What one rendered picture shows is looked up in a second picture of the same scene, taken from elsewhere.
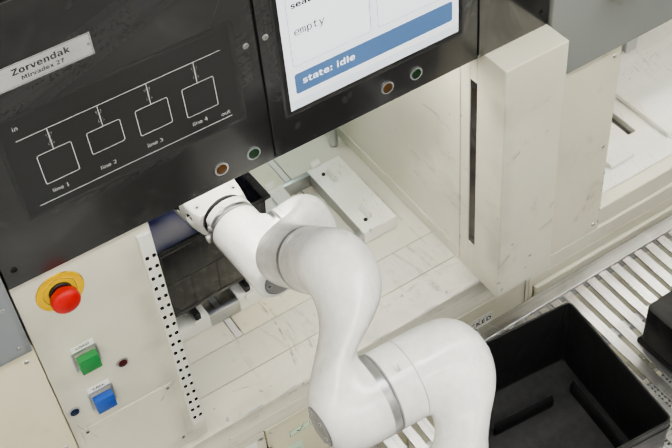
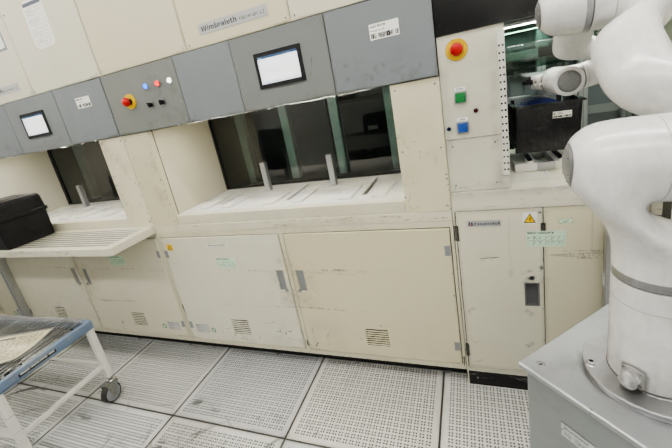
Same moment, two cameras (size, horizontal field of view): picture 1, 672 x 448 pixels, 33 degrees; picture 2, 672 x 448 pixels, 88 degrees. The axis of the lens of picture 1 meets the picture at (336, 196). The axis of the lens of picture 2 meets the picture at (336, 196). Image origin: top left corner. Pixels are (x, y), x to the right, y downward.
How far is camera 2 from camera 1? 1.25 m
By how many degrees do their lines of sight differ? 52
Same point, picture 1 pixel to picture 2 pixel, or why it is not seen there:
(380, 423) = not seen: outside the picture
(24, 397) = (429, 104)
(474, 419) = not seen: outside the picture
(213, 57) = not seen: outside the picture
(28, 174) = not seen: outside the picture
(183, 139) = not seen: outside the picture
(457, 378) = not seen: outside the picture
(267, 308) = not seen: hidden behind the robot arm
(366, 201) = not seen: hidden behind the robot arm
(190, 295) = (529, 143)
